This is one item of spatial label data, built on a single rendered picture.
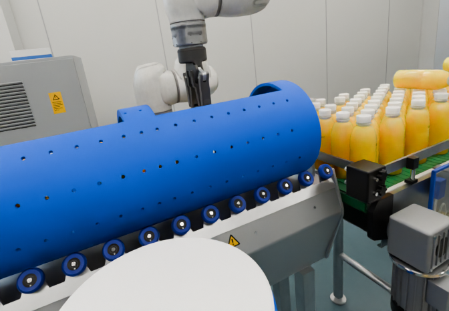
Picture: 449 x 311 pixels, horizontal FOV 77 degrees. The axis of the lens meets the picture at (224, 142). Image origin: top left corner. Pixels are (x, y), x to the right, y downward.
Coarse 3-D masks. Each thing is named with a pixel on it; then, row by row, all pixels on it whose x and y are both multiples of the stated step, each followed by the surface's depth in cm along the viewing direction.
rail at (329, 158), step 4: (320, 152) 94; (324, 152) 93; (320, 156) 95; (324, 156) 93; (328, 156) 91; (332, 156) 90; (320, 160) 95; (324, 160) 93; (328, 160) 92; (332, 160) 90; (336, 160) 89; (340, 160) 87; (344, 160) 86; (348, 160) 85; (332, 164) 91; (336, 164) 89; (340, 164) 88; (344, 164) 86; (348, 164) 85; (344, 168) 86
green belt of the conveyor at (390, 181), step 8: (448, 152) 101; (432, 160) 97; (440, 160) 96; (448, 160) 95; (424, 168) 92; (392, 176) 89; (400, 176) 89; (408, 176) 88; (344, 184) 88; (392, 184) 84; (344, 192) 86; (344, 200) 86; (352, 200) 83; (360, 208) 81
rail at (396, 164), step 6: (438, 144) 89; (444, 144) 90; (420, 150) 85; (426, 150) 86; (432, 150) 88; (438, 150) 90; (408, 156) 83; (420, 156) 86; (426, 156) 87; (390, 162) 80; (396, 162) 81; (402, 162) 82; (390, 168) 80; (396, 168) 81
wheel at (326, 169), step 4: (324, 164) 84; (320, 168) 83; (324, 168) 83; (328, 168) 84; (320, 172) 83; (324, 172) 83; (328, 172) 83; (332, 172) 83; (320, 176) 83; (324, 176) 82; (328, 176) 82
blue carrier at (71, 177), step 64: (128, 128) 57; (192, 128) 61; (256, 128) 66; (320, 128) 74; (0, 192) 46; (64, 192) 50; (128, 192) 54; (192, 192) 62; (0, 256) 48; (64, 256) 58
